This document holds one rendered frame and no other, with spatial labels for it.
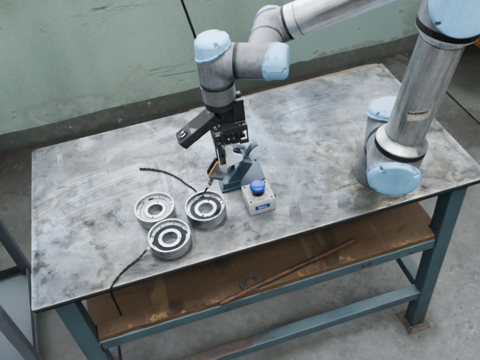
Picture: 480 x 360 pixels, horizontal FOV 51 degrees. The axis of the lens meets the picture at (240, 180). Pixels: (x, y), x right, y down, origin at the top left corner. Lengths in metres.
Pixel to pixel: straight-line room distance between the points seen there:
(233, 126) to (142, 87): 1.83
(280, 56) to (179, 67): 1.93
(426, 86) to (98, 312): 1.05
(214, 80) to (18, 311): 1.31
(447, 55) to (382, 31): 2.32
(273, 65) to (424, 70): 0.29
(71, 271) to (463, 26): 1.00
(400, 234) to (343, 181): 0.31
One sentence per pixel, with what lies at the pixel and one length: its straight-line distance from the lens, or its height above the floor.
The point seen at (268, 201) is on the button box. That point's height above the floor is 0.84.
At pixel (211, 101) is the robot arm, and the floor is 1.15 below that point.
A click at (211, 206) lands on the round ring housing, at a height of 0.82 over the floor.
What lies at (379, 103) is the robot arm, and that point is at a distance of 1.30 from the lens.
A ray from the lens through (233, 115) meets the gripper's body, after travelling 1.16.
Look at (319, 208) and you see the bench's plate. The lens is 1.33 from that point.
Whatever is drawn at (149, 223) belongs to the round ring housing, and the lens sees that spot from 1.31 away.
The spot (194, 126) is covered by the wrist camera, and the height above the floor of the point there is 1.08.
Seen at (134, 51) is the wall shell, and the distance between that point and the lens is 2.85.
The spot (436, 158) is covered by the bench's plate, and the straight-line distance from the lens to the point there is 1.51.
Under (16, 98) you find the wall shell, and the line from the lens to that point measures 2.97.
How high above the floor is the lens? 1.80
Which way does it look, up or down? 45 degrees down
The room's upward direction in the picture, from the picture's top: 7 degrees counter-clockwise
